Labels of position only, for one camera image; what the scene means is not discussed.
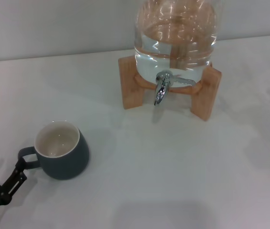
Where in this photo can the light wooden dispenser stand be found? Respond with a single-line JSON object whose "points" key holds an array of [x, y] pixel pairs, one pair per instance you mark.
{"points": [[131, 90]]}

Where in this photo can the clear glass water dispenser jar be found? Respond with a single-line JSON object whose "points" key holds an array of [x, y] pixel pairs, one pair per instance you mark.
{"points": [[177, 35]]}

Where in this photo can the dark mug with white interior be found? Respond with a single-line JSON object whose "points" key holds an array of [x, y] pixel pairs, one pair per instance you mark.
{"points": [[65, 164]]}

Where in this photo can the chrome dispenser faucet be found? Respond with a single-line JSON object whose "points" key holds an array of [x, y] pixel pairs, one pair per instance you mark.
{"points": [[161, 91]]}

